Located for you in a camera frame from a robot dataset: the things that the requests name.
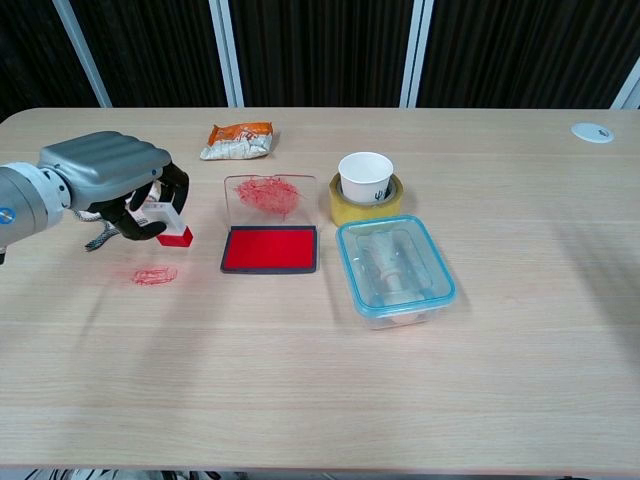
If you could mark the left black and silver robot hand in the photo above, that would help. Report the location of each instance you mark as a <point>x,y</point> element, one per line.
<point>107,160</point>

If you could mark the small red white object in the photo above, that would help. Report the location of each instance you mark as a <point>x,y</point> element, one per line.
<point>175,239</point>

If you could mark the orange and white snack packet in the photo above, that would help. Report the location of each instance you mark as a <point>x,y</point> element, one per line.
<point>235,142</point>

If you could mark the red ink pad clear lid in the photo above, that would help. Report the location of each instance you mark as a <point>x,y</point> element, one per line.
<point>270,255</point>

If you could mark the yellow tape roll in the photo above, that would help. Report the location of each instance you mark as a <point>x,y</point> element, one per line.
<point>350,212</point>

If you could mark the white paper cup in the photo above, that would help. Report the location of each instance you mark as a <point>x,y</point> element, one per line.
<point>362,185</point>

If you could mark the clear plastic box blue rim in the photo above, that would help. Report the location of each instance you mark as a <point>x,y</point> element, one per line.
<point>350,270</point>

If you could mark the white aluminium frame post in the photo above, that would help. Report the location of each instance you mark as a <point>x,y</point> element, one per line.
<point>627,92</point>
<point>226,55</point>
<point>82,55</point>
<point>416,55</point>

